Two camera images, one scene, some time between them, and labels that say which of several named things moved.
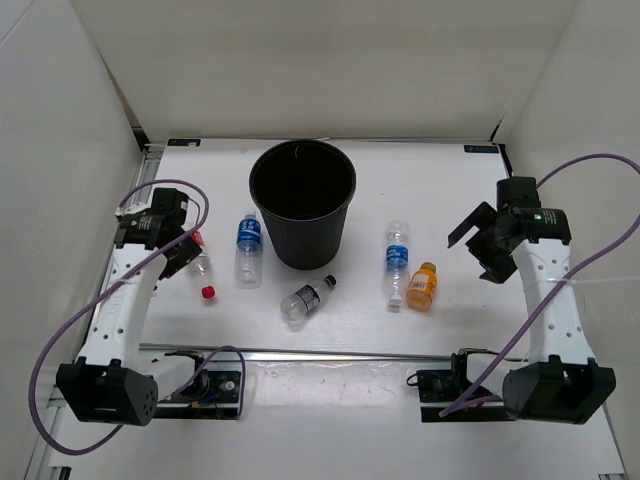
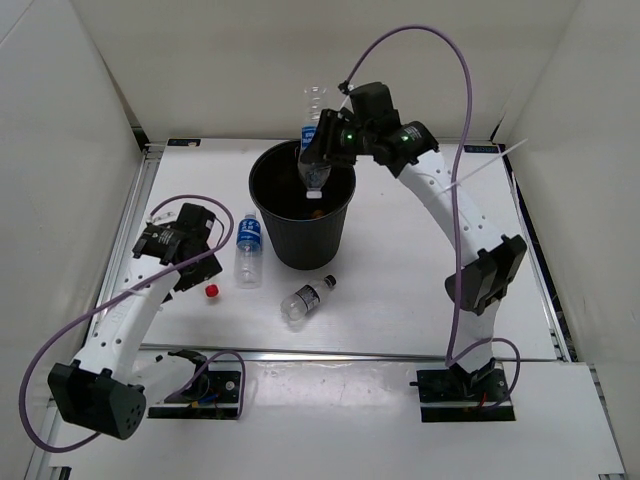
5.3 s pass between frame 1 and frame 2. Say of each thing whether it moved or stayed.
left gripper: moved
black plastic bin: stayed
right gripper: moved
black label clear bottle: stayed
